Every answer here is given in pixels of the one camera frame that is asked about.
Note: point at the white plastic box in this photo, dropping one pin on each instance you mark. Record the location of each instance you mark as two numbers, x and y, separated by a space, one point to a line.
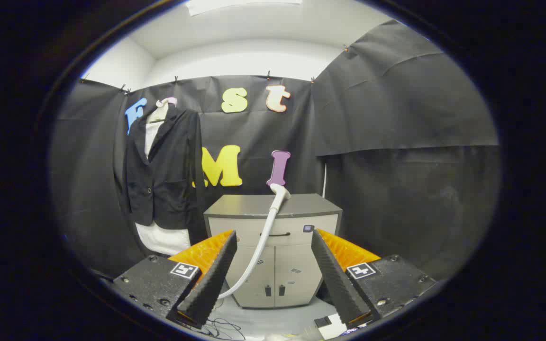
337 327

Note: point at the black blazer jacket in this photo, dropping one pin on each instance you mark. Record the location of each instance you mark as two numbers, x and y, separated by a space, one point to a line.
168 180

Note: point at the cream clothes hanger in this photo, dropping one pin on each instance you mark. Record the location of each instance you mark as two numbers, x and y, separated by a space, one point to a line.
161 111

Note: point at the black backdrop cloth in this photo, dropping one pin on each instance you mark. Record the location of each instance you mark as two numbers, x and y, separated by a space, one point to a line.
372 118

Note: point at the white shirt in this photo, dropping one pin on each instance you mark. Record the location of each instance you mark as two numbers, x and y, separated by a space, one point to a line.
164 239

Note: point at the ceiling light panel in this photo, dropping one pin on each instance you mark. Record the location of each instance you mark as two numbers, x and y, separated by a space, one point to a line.
240 5

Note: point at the grey cabinet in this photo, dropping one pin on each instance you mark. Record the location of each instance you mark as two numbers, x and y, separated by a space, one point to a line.
296 265

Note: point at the white garment steamer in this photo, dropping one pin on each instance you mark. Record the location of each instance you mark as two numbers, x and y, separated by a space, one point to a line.
266 232

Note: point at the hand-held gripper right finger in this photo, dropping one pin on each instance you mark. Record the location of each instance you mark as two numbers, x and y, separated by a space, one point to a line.
337 284

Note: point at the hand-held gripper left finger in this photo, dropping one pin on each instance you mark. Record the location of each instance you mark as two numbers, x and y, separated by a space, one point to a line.
211 284

